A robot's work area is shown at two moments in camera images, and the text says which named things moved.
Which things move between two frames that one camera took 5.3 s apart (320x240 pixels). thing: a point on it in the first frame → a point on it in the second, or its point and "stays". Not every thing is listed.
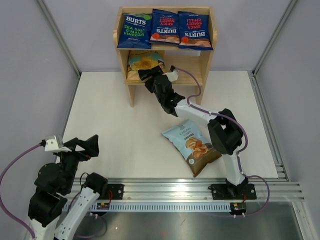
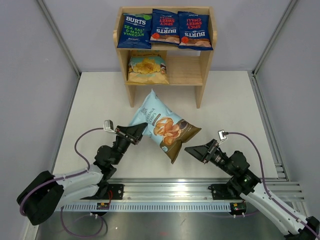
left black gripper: [90, 146] → [134, 133]
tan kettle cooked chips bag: [142, 61] stays
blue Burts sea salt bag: [135, 31] stays
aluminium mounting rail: [197, 189] stays
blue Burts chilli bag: [194, 31] stays
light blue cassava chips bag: [193, 144] → [168, 130]
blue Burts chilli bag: [165, 28] stays
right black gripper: [144, 74] → [200, 152]
